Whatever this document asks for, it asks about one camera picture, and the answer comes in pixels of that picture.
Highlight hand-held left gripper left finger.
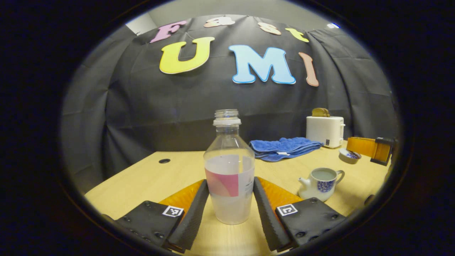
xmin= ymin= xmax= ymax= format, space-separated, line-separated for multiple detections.
xmin=101 ymin=179 xmax=210 ymax=254

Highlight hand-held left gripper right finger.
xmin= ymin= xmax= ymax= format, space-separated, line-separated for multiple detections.
xmin=253 ymin=177 xmax=347 ymax=253

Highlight clear plastic water bottle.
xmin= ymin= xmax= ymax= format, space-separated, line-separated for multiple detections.
xmin=203 ymin=109 xmax=256 ymax=225

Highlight white blue-patterned teacup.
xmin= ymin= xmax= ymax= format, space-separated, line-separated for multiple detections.
xmin=298 ymin=167 xmax=345 ymax=202

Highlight white toaster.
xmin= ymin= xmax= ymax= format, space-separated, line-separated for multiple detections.
xmin=306 ymin=116 xmax=346 ymax=149

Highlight folded blue towel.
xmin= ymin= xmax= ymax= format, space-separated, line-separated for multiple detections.
xmin=249 ymin=137 xmax=324 ymax=162

